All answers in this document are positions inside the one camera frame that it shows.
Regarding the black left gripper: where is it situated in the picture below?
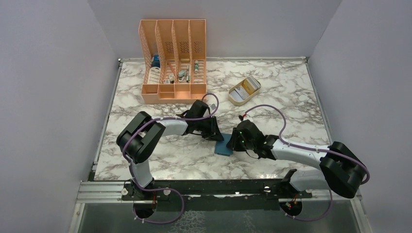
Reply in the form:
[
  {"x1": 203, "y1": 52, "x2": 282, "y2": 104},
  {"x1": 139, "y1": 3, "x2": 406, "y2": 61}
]
[{"x1": 195, "y1": 116, "x2": 224, "y2": 142}]

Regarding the blue leather card holder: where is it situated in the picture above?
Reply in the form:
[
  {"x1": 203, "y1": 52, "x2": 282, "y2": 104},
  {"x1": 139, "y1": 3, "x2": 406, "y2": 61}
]
[{"x1": 214, "y1": 133, "x2": 233, "y2": 156}]

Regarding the stack of credit cards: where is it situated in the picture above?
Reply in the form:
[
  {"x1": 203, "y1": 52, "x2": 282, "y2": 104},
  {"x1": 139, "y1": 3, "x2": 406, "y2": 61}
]
[{"x1": 230, "y1": 77, "x2": 260, "y2": 103}]

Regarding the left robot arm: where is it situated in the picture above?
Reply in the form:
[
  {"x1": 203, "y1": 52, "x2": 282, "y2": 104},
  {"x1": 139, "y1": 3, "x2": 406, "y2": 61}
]
[{"x1": 116, "y1": 100, "x2": 224, "y2": 200}]

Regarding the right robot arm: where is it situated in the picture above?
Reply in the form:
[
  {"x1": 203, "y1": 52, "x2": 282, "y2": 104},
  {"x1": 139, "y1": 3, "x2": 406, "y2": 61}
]
[{"x1": 226, "y1": 120, "x2": 367, "y2": 199}]

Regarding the beige oval tray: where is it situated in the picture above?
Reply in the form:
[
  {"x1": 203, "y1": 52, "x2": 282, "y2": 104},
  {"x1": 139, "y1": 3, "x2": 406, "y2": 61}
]
[{"x1": 227, "y1": 76, "x2": 261, "y2": 107}]

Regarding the white green glue stick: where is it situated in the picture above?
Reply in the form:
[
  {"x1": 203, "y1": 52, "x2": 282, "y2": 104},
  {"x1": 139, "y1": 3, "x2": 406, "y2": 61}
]
[{"x1": 194, "y1": 60, "x2": 199, "y2": 73}]

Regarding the blue white bottle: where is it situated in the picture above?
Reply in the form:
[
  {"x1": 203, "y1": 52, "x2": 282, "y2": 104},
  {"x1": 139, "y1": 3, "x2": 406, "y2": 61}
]
[{"x1": 150, "y1": 54, "x2": 161, "y2": 75}]

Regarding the orange plastic desk organizer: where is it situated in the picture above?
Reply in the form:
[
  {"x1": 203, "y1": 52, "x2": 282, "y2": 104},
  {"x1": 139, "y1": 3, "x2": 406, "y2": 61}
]
[{"x1": 138, "y1": 19, "x2": 207, "y2": 104}]

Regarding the black metal base rail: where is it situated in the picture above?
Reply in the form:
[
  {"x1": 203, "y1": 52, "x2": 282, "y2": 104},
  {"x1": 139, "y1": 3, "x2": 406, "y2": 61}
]
[{"x1": 76, "y1": 178, "x2": 363, "y2": 204}]

